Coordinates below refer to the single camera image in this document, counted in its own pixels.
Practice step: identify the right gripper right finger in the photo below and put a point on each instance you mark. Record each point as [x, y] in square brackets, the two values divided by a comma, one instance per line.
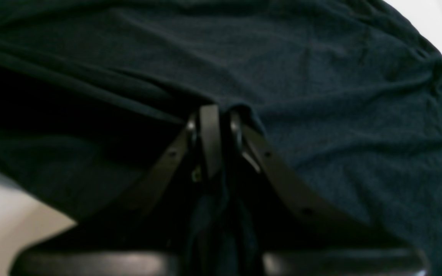
[301, 234]

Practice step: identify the black t-shirt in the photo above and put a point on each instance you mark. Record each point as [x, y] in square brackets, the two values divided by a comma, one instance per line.
[347, 92]

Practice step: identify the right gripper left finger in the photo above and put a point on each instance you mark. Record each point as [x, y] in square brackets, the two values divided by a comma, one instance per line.
[143, 232]

